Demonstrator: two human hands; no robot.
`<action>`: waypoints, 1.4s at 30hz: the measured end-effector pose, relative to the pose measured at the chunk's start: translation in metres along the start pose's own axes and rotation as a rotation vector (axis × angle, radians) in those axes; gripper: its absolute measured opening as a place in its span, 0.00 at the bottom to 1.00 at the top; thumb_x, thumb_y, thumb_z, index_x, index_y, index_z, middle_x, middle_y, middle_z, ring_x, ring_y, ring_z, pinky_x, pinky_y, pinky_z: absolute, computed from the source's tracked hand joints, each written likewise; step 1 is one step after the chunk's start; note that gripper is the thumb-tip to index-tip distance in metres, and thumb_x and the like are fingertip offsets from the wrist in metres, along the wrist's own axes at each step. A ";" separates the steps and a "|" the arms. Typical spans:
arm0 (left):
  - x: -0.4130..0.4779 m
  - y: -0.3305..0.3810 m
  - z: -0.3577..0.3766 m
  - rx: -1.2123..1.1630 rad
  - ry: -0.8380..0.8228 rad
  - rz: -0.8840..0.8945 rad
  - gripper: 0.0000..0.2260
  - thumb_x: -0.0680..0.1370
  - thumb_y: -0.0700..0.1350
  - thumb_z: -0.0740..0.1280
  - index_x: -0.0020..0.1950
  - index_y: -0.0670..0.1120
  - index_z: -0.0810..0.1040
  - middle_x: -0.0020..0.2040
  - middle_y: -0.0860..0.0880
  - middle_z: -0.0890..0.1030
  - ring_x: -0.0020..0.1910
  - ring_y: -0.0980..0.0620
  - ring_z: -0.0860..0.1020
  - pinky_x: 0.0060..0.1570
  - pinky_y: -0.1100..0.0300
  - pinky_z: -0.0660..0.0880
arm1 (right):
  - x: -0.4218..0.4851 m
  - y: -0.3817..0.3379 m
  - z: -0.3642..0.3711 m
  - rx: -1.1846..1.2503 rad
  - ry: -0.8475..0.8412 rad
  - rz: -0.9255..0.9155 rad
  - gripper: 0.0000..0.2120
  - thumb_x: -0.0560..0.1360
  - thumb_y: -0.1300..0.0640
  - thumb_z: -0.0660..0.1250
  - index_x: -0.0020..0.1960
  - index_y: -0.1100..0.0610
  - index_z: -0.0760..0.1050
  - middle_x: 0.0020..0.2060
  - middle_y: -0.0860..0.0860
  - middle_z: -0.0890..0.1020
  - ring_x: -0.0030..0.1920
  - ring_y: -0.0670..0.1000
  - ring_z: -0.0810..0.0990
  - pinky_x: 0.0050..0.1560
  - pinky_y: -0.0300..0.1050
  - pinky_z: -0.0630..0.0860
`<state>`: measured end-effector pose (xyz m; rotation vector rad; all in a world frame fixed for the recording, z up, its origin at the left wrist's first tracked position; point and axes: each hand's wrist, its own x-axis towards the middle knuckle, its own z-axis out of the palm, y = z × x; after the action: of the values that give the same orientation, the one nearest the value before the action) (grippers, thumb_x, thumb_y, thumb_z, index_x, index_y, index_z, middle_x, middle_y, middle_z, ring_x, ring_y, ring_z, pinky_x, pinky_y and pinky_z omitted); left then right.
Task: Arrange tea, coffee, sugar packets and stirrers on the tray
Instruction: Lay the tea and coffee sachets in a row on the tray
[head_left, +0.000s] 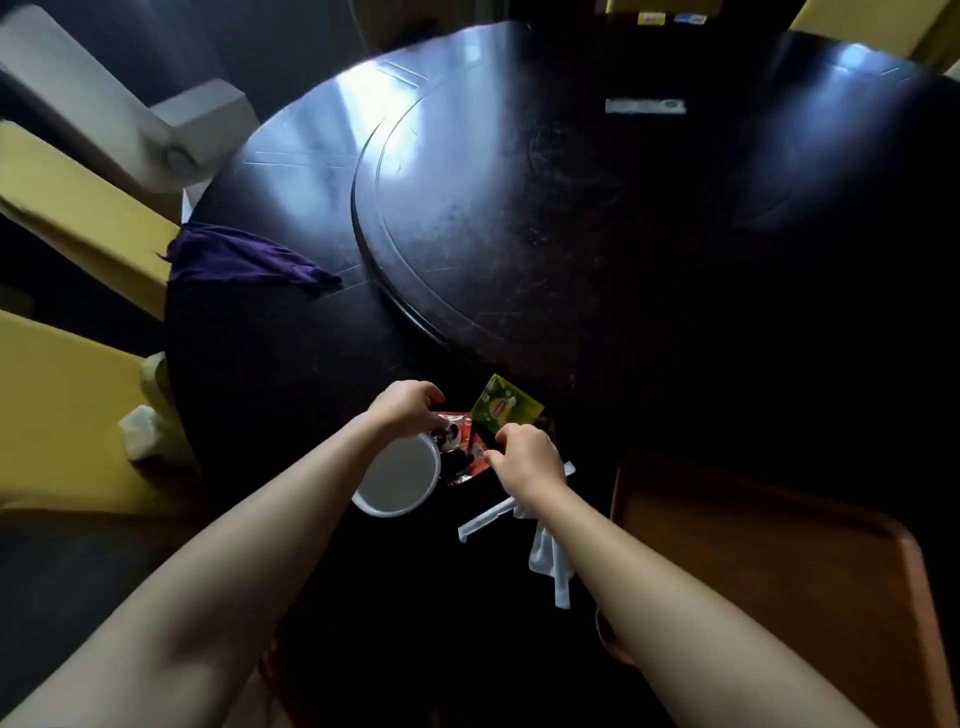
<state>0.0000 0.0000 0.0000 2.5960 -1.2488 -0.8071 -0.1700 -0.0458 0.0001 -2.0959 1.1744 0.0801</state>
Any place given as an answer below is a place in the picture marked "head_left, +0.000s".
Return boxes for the dark round turntable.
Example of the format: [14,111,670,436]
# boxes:
[351,21,960,399]

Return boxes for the purple cloth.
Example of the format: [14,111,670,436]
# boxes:
[157,222,344,295]

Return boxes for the green tea sachet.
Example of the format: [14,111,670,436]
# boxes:
[470,373,546,436]

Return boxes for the person's right forearm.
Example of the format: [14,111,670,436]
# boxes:
[513,480,880,728]

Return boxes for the brown tray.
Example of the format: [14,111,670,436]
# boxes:
[596,457,960,728]

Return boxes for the grey white chair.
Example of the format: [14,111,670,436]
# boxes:
[0,3,261,198]

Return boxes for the white cup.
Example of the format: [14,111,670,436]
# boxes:
[351,431,443,519]

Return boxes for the person's left forearm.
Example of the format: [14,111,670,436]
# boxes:
[0,414,393,728]

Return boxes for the white crumpled tissue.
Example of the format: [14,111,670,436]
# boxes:
[118,405,183,464]

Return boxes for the white plastic stirrer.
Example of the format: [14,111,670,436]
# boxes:
[457,461,577,544]

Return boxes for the person's left hand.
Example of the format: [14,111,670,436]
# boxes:
[366,380,449,441]

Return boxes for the red drink sachet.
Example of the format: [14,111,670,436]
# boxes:
[431,411,493,486]

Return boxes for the white plastic spoon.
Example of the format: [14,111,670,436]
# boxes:
[513,504,576,610]

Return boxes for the white card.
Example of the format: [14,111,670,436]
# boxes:
[604,97,687,116]

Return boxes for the yellow chair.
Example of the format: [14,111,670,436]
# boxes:
[789,0,960,75]
[603,0,726,17]
[0,120,182,322]
[0,309,205,520]

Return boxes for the person's right hand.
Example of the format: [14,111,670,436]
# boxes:
[482,422,569,507]

